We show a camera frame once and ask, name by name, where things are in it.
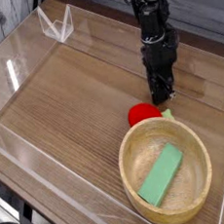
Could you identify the clear acrylic tray wall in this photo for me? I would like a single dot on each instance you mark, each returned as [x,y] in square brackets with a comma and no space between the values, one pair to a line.
[63,116]

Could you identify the green rectangular block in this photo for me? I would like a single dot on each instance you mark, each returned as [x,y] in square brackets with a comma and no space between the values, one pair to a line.
[160,176]

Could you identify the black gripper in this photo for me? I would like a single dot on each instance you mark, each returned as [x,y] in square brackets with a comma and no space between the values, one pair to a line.
[158,59]

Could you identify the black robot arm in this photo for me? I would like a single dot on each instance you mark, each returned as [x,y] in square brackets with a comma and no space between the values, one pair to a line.
[152,16]

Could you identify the clear acrylic corner bracket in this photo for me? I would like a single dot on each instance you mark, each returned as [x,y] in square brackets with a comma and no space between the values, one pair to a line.
[57,30]

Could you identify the red plush strawberry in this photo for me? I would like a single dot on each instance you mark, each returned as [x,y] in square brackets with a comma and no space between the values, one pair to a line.
[142,111]

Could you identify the wooden bowl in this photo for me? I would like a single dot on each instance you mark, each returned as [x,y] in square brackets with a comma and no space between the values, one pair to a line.
[188,191]

